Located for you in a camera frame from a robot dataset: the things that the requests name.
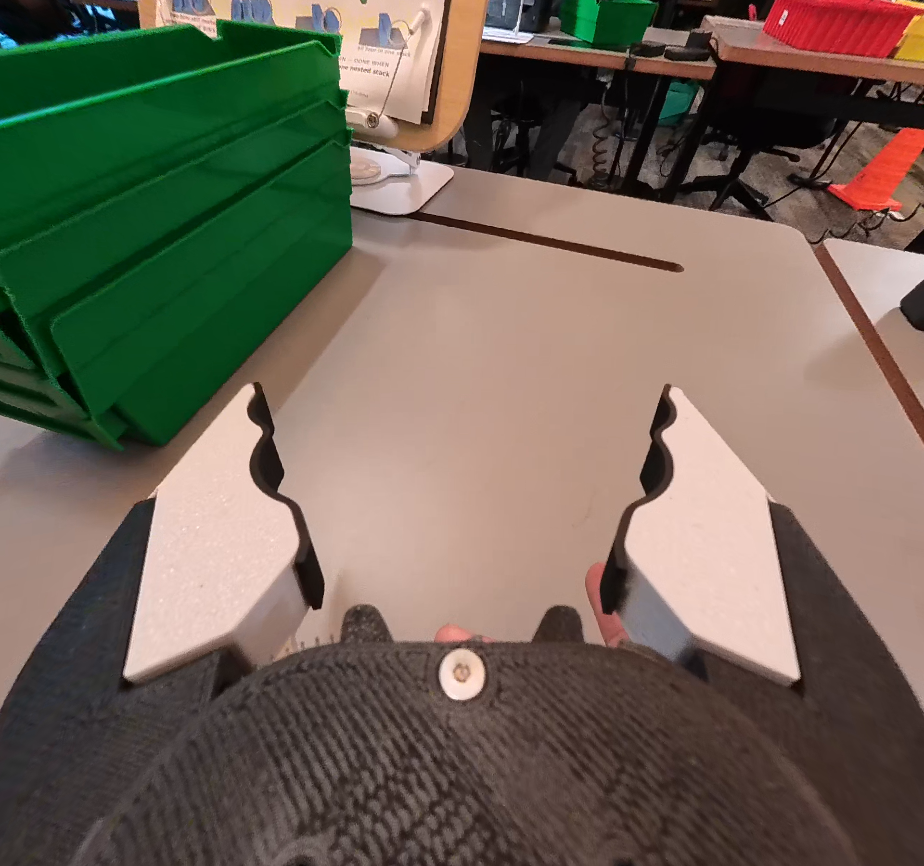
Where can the person's right hand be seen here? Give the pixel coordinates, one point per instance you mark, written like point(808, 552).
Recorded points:
point(599, 599)

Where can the clear box white frame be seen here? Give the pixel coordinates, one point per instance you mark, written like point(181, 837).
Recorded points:
point(508, 3)

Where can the black charger box with display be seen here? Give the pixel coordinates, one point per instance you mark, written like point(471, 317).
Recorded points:
point(914, 306)

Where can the black office chair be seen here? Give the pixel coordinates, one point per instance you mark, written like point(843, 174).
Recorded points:
point(751, 144)

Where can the wooden-top table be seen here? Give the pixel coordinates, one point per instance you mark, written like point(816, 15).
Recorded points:
point(780, 55)
point(592, 58)

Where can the yellow plastic bin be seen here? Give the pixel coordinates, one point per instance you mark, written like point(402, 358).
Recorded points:
point(911, 39)

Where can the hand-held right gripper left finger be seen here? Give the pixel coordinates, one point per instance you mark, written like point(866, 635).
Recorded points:
point(210, 563)

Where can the instruction sheet on stand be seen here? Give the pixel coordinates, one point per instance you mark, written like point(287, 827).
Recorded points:
point(474, 29)

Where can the teal bag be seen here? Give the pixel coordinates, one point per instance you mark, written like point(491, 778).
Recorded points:
point(679, 104)

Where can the black small device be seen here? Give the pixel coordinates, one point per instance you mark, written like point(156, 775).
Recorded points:
point(672, 49)

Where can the orange traffic cone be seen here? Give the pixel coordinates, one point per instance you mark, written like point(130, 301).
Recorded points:
point(884, 173)

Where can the red plastic bin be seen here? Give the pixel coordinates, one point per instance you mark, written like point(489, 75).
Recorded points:
point(838, 21)

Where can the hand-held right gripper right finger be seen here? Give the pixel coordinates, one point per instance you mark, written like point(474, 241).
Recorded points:
point(722, 563)

